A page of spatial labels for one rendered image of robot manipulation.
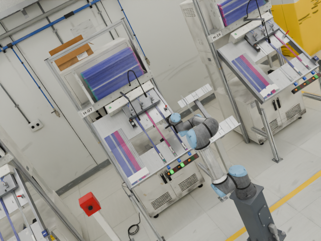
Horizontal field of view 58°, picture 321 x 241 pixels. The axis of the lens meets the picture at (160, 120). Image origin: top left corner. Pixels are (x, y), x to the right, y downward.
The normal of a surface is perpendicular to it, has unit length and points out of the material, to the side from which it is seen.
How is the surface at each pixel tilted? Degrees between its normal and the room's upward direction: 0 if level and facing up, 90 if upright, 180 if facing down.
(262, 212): 90
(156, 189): 90
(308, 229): 0
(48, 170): 90
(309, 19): 90
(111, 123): 46
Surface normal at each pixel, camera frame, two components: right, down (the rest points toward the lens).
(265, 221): 0.62, 0.10
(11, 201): -0.03, -0.34
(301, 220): -0.41, -0.80
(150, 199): 0.36, 0.29
